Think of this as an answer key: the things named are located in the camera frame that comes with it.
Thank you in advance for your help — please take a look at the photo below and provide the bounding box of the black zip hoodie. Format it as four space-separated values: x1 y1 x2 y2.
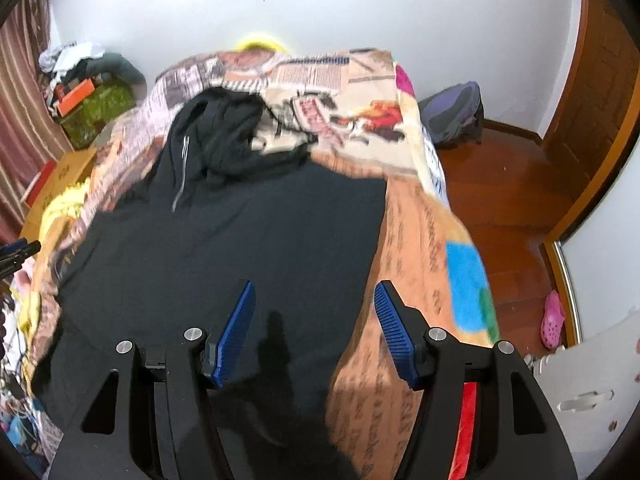
32 87 386 479

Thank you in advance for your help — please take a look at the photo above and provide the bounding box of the dark green clothes pile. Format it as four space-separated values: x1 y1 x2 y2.
74 52 145 84

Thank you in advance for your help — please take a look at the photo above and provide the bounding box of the yellow blanket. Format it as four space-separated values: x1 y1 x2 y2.
17 177 91 346

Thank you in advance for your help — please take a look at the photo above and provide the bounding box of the red tissue box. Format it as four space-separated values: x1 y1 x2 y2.
21 160 56 208

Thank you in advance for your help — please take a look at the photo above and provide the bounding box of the red striped curtain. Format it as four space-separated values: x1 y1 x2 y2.
1 0 72 243

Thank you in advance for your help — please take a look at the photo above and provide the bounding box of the pink croc shoe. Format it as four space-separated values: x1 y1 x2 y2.
539 290 565 350

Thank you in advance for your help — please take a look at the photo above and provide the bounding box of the orange shoe box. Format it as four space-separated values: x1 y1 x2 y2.
56 79 96 117

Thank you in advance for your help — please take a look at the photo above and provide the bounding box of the green patterned storage box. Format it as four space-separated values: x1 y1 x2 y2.
58 79 134 150

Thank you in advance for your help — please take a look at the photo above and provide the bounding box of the white plastic stool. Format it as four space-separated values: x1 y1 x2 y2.
525 311 639 479

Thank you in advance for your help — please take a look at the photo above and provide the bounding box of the purple grey backpack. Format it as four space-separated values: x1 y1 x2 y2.
418 81 485 148

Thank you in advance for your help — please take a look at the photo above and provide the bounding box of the newspaper print bed cover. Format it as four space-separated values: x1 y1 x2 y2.
30 50 499 479

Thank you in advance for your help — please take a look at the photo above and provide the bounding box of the brown wooden door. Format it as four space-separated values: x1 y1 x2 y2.
542 0 639 240

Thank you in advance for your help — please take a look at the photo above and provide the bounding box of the yellow pillow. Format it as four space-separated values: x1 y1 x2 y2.
234 38 291 54

